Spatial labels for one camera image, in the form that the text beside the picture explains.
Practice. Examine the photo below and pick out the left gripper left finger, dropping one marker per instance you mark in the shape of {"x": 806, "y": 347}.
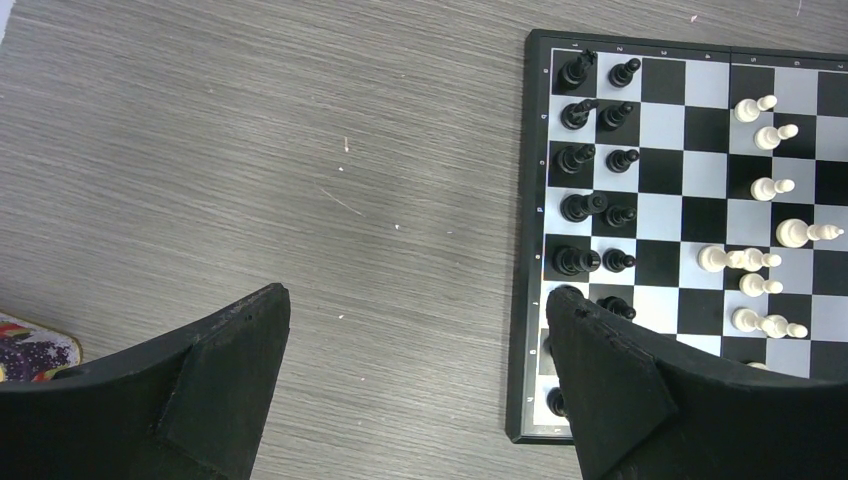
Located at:
{"x": 189, "y": 404}

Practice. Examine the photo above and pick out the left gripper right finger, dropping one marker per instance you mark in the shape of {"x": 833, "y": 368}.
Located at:
{"x": 644, "y": 406}

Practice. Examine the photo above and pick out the gold tin with brown pieces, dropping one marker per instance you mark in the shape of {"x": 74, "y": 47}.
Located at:
{"x": 33, "y": 353}

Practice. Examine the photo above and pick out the black pawn row f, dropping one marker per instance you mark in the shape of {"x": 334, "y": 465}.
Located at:
{"x": 618, "y": 306}

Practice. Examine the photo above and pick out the black pawn row e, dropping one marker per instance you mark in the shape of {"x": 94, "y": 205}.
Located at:
{"x": 616, "y": 260}

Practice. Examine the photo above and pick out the black king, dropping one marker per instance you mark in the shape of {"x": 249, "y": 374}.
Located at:
{"x": 571, "y": 261}

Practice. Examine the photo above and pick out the white king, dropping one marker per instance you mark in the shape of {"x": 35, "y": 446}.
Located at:
{"x": 713, "y": 258}

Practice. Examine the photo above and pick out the black pawn row d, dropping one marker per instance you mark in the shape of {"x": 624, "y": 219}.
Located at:
{"x": 617, "y": 216}

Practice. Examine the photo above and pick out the black queen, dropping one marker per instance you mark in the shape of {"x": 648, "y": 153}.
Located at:
{"x": 576, "y": 207}

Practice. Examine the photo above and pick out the black and white chessboard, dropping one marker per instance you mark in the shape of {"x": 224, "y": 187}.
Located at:
{"x": 691, "y": 188}

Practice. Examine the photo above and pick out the white queen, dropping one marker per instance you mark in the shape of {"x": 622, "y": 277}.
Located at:
{"x": 795, "y": 233}

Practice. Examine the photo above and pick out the black pawn row c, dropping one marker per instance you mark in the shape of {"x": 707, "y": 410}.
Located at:
{"x": 619, "y": 161}

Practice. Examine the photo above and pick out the black pawn row b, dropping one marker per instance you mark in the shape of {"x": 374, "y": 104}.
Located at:
{"x": 614, "y": 116}

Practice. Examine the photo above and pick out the black knight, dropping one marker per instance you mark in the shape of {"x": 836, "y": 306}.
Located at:
{"x": 574, "y": 116}

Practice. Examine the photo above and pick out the black pawn row a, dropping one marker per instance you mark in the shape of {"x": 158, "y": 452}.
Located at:
{"x": 622, "y": 74}

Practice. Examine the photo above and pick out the black rook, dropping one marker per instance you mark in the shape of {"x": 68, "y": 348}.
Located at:
{"x": 576, "y": 70}

